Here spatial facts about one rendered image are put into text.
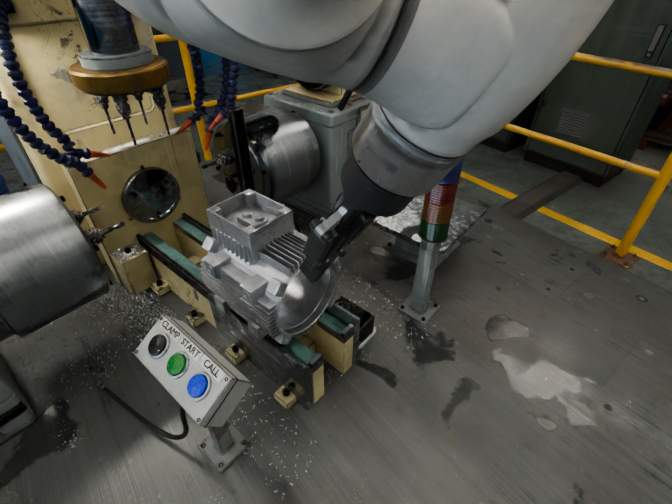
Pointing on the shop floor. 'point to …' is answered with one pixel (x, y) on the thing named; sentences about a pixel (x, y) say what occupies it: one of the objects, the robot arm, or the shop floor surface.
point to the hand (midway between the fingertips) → (317, 262)
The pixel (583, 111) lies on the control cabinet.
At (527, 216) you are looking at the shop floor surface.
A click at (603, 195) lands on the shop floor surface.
